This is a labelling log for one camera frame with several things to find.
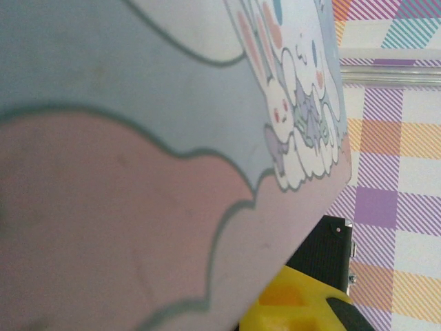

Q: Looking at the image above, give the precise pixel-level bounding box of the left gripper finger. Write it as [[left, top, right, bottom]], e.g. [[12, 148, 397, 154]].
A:
[[238, 264, 382, 331]]

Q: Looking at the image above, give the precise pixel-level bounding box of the pastel cartoon storage box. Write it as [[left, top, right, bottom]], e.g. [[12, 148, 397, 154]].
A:
[[0, 0, 352, 331]]

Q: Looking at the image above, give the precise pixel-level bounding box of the clear plastic rod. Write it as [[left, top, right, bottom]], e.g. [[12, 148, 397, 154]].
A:
[[339, 48, 441, 88]]

